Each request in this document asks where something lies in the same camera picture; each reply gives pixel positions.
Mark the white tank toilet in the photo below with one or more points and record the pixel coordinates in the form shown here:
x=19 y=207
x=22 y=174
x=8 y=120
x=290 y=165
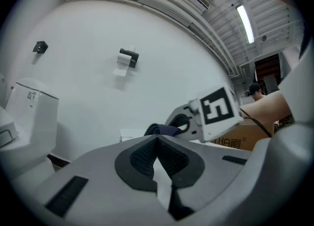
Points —
x=36 y=122

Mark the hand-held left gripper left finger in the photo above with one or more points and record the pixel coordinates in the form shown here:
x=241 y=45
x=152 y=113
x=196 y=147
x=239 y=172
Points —
x=98 y=178

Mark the person's right forearm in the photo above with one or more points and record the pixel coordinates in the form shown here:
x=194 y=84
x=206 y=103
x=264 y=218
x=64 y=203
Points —
x=265 y=109

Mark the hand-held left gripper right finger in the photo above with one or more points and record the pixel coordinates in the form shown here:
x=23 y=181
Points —
x=216 y=168

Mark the black paper roll holder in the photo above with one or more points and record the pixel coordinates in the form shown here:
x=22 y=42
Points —
x=133 y=56

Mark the dark blue cloth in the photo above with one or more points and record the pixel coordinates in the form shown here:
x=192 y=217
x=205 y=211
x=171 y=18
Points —
x=159 y=129

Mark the tape roll with black holder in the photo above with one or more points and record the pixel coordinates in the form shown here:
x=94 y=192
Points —
x=123 y=59

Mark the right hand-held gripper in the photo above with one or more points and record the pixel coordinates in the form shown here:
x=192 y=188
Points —
x=218 y=112

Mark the ceiling tube light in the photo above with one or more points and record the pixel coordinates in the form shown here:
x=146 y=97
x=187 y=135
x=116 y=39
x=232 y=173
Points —
x=245 y=24

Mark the small black wall hook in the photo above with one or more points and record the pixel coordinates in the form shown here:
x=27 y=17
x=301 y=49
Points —
x=40 y=47

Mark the brown cardboard box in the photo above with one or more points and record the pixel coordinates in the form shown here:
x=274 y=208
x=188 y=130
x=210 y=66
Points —
x=252 y=139

